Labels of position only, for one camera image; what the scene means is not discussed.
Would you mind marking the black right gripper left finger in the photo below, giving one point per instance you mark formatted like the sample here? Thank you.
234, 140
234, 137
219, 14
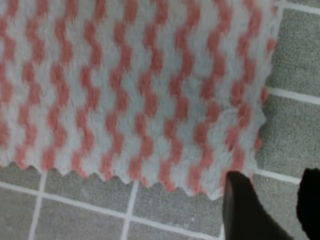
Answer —
244, 217

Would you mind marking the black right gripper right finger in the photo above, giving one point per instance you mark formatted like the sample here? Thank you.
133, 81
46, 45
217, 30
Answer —
308, 203

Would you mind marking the pink white wavy towel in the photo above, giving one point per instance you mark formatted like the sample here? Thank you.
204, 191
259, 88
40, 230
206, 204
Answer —
155, 91

